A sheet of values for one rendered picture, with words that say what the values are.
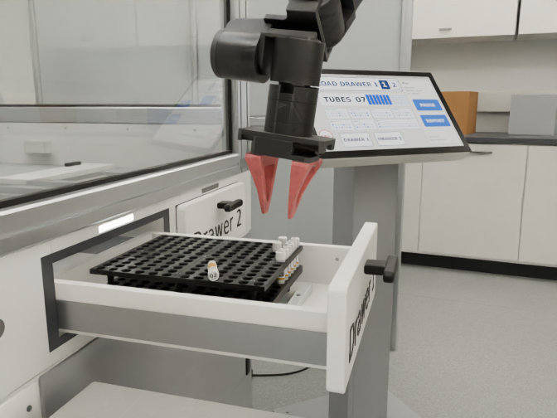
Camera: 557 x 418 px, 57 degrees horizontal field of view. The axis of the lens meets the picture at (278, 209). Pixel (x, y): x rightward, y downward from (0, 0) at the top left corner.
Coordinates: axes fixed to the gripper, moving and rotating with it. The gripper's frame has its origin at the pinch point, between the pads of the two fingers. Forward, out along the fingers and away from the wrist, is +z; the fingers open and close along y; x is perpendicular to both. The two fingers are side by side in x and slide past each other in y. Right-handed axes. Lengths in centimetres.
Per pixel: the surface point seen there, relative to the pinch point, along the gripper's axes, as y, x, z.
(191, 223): 21.2, -19.5, 10.5
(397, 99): -1, -102, -15
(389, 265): -14.0, -0.5, 4.1
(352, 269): -11.0, 7.2, 3.0
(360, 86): 9, -96, -17
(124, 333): 12.2, 12.3, 14.5
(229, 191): 22.3, -36.9, 7.6
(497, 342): -57, -189, 90
